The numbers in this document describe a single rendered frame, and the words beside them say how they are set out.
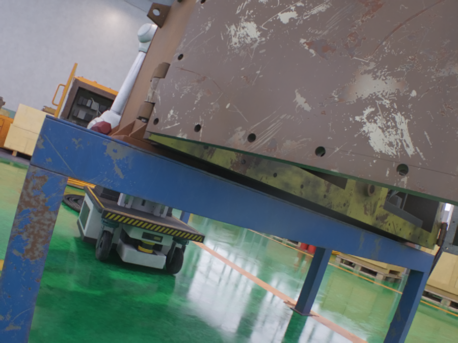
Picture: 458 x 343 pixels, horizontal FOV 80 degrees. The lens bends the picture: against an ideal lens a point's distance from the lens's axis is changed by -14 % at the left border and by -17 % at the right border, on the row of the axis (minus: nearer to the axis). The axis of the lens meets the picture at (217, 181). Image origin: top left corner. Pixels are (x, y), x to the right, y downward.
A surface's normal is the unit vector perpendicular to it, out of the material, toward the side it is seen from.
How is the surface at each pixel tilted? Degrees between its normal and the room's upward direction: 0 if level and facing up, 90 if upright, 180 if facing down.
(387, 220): 90
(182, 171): 90
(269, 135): 90
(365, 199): 90
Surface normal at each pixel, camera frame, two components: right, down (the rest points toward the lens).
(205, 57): -0.55, -0.22
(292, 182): 0.48, 0.12
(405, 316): -0.82, -0.29
